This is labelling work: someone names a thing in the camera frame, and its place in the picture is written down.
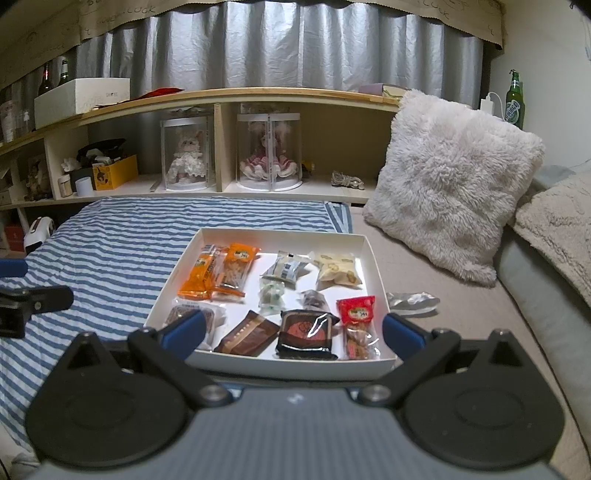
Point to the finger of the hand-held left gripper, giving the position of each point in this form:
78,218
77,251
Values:
46,299
11,267

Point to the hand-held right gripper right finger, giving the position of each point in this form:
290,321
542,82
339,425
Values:
401,334

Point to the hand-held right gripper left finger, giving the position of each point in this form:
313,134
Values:
184,334

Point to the clear round pastry packet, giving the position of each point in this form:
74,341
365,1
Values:
182,314

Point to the red snack packet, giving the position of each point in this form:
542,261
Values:
358,318

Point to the long orange snack packet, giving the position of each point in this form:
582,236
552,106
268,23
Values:
198,277

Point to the brown snack packet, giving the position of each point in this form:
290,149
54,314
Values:
247,332

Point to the white cardboard box tray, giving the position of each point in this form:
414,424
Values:
249,304

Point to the orange twist snack packet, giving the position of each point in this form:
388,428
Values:
238,267

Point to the pale yellow chips bag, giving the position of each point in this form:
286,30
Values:
337,270

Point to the small dark snack packet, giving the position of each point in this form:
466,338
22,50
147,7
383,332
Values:
316,300

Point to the green white snack packet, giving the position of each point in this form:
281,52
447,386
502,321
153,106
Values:
271,295

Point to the black pastry packet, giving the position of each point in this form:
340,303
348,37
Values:
304,334

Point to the grey striped snack packet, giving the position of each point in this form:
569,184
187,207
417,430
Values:
286,270

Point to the red box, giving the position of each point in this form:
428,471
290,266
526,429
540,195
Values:
13,237

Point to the silver foil wrapper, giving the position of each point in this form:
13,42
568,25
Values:
413,302

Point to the white small appliance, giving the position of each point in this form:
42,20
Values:
39,233

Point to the blue striped blanket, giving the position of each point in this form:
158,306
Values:
115,240

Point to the brown figurine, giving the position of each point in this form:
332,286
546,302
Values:
37,180

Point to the small jar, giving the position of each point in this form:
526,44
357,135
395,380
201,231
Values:
65,185

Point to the white cup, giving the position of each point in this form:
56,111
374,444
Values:
85,187

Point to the white crumpled tissue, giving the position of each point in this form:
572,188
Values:
70,165

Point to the grey bed pillow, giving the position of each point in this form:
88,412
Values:
531,286

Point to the yellow cardboard box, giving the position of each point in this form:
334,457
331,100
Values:
115,175

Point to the clear glass jar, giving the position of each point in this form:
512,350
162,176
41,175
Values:
10,120

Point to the white fluffy pillow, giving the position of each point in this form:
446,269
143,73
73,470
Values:
452,184

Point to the white dress doll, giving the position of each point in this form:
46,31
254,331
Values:
187,159

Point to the white storage box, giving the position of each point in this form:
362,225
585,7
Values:
83,101

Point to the brown glass bottle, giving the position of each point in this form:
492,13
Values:
46,83

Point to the beige knit cushion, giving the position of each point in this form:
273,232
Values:
558,221

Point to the pink dress doll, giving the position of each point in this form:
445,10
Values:
268,159

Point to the white dressed doll in case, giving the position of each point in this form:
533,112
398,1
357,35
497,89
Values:
165,138

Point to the green glass bottle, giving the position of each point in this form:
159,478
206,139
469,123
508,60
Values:
63,74

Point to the pink dressed doll in case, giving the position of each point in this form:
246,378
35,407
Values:
295,138

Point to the red cloth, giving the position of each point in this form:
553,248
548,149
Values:
161,93

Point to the white charger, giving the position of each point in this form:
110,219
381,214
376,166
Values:
487,104

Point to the wooden shelf unit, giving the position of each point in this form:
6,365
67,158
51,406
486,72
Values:
277,94

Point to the green beer bottle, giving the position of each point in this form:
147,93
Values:
515,101

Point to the grey curtain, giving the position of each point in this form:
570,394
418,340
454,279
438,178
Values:
277,46

